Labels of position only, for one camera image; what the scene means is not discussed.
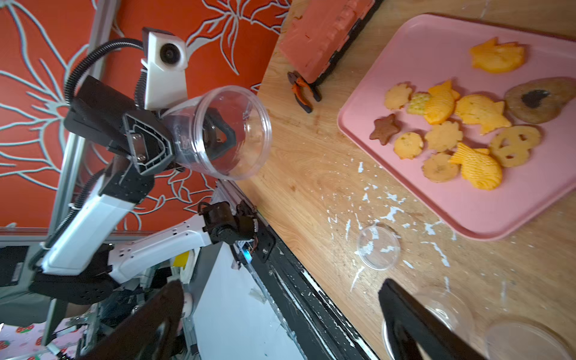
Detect orange fish cookie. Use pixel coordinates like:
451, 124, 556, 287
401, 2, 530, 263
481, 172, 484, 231
469, 37, 526, 74

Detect clear cookie jar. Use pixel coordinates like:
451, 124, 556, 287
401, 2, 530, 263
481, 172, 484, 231
162, 85, 272, 181
381, 285, 476, 360

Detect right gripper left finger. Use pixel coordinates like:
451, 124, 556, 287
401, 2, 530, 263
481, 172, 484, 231
80, 280, 184, 360

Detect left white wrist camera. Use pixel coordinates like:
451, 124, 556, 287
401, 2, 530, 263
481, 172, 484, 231
142, 27, 188, 110

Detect orange plastic tool case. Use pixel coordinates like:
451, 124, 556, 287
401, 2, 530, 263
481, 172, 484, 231
279, 0, 382, 85

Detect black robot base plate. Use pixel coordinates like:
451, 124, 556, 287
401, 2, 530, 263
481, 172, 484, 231
213, 180, 379, 359

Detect brown heart cookie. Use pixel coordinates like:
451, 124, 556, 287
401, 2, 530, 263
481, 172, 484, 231
504, 77, 575, 125

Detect orange black pliers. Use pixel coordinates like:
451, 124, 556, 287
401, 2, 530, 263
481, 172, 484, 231
287, 71, 322, 113

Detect pink plastic tray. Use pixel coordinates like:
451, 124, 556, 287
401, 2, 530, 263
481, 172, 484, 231
337, 13, 576, 242

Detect yellow fish cookie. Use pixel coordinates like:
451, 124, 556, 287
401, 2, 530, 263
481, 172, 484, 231
448, 142, 503, 191

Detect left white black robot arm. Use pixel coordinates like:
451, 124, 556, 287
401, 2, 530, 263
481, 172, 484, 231
1, 31, 272, 305

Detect pretzel shaped cookie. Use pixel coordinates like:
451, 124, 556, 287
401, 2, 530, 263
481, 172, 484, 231
488, 126, 542, 168

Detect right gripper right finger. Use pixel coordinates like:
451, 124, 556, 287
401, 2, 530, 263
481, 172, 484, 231
377, 277, 489, 360

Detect brown star cookie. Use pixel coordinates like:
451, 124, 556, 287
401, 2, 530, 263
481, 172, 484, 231
369, 113, 401, 146

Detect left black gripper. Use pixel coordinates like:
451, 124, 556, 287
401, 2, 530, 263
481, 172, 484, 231
64, 76, 237, 176

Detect clear jar lid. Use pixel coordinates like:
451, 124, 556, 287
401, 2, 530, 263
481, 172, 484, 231
355, 224, 401, 271
485, 319, 575, 360

